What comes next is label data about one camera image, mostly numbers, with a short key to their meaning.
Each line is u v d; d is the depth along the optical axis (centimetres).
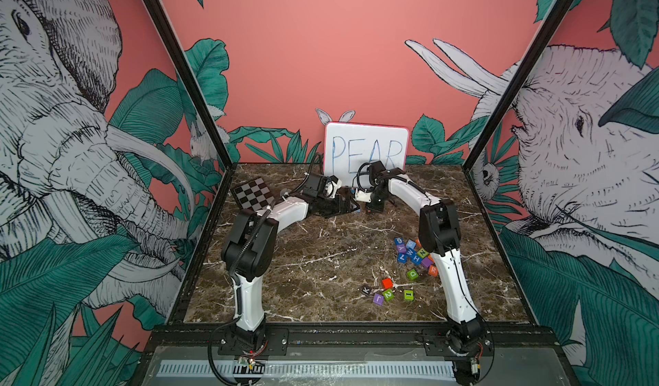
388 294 82
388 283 86
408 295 82
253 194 107
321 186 79
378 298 82
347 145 104
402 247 93
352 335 76
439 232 63
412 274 87
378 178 80
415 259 90
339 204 84
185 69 86
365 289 84
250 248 51
